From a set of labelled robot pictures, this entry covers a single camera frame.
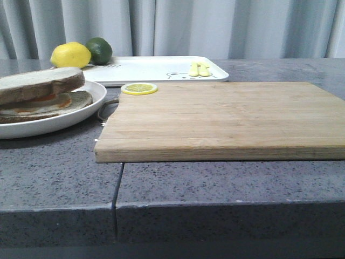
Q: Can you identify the white round plate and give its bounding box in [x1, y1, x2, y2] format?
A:
[1, 81, 107, 139]

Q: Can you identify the white bear tray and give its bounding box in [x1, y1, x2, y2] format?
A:
[82, 56, 229, 87]

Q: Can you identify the lemon slice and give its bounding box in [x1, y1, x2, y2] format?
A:
[121, 83, 158, 96]

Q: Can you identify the wooden cutting board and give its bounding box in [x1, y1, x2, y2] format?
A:
[94, 82, 344, 163]

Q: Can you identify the green lime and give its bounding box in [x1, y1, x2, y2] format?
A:
[86, 37, 113, 65]

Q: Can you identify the fried egg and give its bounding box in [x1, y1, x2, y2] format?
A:
[1, 93, 72, 116]

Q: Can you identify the yellow lemon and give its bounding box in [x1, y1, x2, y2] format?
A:
[50, 42, 91, 68]

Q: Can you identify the grey curtain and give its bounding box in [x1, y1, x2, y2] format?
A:
[1, 1, 344, 59]

